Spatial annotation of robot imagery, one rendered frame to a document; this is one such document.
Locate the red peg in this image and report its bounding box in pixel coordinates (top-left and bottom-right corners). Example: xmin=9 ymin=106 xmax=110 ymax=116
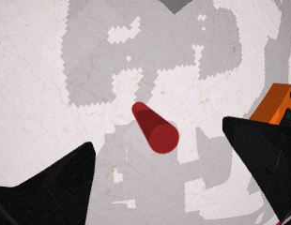
xmin=131 ymin=102 xmax=179 ymax=154

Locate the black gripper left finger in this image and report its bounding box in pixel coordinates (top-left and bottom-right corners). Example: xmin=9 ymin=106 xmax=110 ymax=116
xmin=0 ymin=142 xmax=97 ymax=225

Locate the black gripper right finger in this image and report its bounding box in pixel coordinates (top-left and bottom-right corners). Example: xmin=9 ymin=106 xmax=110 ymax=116
xmin=222 ymin=116 xmax=291 ymax=222

